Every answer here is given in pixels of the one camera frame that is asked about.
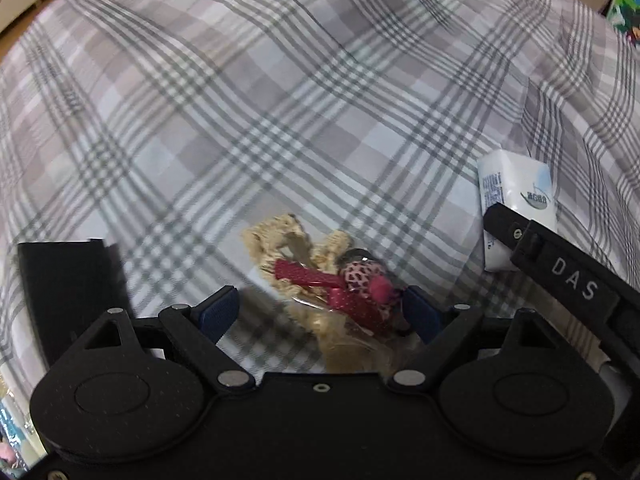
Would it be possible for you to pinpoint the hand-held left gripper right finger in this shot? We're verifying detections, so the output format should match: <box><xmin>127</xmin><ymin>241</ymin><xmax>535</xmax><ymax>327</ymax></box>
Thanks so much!
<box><xmin>387</xmin><ymin>286</ymin><xmax>559</xmax><ymax>392</ymax></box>

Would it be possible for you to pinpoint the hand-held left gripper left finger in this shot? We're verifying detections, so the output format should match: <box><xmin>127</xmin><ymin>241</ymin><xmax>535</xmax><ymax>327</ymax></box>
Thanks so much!
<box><xmin>84</xmin><ymin>286</ymin><xmax>254</xmax><ymax>394</ymax></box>

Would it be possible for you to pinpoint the white tissue pack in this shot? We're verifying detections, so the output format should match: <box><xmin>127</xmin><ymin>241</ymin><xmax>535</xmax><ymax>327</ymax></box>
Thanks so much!
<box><xmin>476</xmin><ymin>149</ymin><xmax>559</xmax><ymax>274</ymax></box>

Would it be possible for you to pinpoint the grey plaid blanket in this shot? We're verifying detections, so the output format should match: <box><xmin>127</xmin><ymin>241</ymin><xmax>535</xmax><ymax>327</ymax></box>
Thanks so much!
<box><xmin>0</xmin><ymin>0</ymin><xmax>640</xmax><ymax>401</ymax></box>

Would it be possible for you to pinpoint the cartoon printed board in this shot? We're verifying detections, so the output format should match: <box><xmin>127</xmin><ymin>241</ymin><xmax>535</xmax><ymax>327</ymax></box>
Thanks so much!
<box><xmin>604</xmin><ymin>0</ymin><xmax>640</xmax><ymax>47</ymax></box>

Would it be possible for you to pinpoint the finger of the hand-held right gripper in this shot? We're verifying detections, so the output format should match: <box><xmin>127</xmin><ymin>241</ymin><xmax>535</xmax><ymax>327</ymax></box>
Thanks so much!
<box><xmin>482</xmin><ymin>202</ymin><xmax>535</xmax><ymax>262</ymax></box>

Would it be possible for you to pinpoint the black triangular glasses case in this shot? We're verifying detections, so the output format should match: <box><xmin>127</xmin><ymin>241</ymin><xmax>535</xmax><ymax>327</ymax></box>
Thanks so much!
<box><xmin>17</xmin><ymin>239</ymin><xmax>167</xmax><ymax>367</ymax></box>

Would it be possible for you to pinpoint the beige crochet piece red clip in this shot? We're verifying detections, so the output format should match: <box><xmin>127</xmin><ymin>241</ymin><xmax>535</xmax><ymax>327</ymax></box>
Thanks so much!
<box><xmin>242</xmin><ymin>214</ymin><xmax>403</xmax><ymax>373</ymax></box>

